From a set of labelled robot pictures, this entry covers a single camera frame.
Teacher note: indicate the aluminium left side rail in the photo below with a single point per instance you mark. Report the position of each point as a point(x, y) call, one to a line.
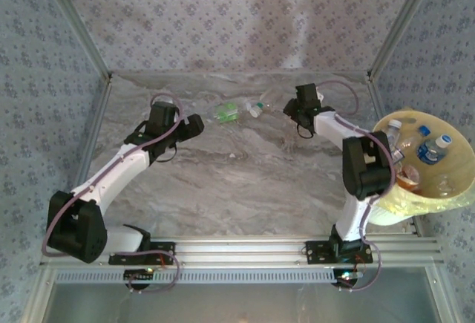
point(95, 126)

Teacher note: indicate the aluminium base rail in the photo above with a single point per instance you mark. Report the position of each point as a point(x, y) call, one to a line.
point(241, 250)

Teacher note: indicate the purple label clear bottle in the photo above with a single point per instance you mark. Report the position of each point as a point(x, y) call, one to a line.
point(394, 130)

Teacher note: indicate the green plastic bottle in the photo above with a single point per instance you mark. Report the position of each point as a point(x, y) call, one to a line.
point(227, 113)

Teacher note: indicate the left controller circuit board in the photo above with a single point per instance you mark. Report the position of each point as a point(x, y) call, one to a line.
point(139, 274)

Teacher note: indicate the aluminium right side rail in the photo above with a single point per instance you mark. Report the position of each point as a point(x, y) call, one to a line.
point(376, 96)

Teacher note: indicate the aluminium right corner post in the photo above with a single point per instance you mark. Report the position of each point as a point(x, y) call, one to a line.
point(401, 22)

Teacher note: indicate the aluminium left corner post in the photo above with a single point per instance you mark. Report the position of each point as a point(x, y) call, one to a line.
point(78, 22)

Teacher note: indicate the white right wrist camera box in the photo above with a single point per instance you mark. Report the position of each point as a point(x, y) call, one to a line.
point(320, 95)

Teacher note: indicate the brown tea bottle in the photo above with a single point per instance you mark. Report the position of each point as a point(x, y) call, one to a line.
point(409, 177)

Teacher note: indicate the aluminium corner post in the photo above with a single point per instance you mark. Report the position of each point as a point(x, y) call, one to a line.
point(78, 22)
point(401, 22)

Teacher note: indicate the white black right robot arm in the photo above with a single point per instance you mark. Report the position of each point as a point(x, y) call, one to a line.
point(352, 219)

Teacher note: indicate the controller circuit board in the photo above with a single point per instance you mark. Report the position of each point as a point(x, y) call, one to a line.
point(347, 275)
point(139, 274)

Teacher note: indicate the clear bottle, white cap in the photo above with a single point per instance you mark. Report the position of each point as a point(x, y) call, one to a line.
point(255, 111)

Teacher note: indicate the white plastic bin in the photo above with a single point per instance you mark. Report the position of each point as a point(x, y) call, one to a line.
point(386, 217)

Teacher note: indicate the blue label water bottle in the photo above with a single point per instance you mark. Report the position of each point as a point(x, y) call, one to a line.
point(430, 152)

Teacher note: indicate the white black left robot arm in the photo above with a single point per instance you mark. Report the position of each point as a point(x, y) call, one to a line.
point(111, 174)

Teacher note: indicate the right controller circuit board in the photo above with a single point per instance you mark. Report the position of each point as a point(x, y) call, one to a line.
point(347, 275)

